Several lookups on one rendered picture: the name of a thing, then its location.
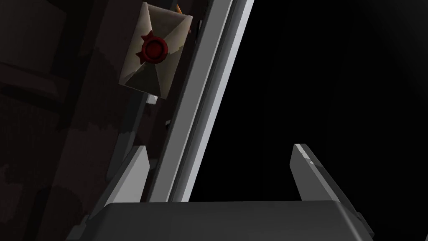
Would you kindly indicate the grey door leaf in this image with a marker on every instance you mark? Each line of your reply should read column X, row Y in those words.
column 200, row 107

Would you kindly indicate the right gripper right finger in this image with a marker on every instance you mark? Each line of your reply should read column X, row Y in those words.
column 312, row 180

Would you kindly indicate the beige envelope with red seal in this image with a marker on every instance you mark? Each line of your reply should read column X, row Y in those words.
column 154, row 50

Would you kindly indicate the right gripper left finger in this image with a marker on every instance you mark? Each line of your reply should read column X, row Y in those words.
column 128, row 182

